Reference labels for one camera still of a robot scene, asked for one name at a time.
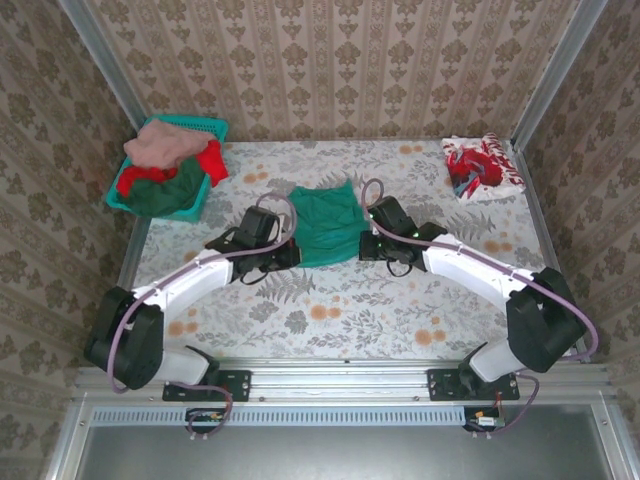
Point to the teal green t-shirt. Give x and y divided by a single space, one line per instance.
325 225

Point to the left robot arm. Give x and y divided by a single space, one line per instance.
130 340

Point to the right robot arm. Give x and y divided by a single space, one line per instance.
540 330

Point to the dark green t-shirt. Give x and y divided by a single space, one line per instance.
165 195

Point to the folded white red print t-shirt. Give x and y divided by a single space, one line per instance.
480 170

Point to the floral table cloth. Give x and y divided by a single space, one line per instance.
350 310

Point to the teal plastic laundry basket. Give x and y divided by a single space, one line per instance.
210 127

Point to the small circuit board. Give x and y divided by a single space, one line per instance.
485 420
205 417

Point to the grey metal panel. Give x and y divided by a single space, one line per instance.
350 455

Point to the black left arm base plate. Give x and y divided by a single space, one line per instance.
235 385

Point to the aluminium mounting rail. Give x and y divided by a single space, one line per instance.
340 382

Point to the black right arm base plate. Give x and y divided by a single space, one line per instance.
442 385

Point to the aluminium corner post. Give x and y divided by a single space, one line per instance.
555 75
107 70

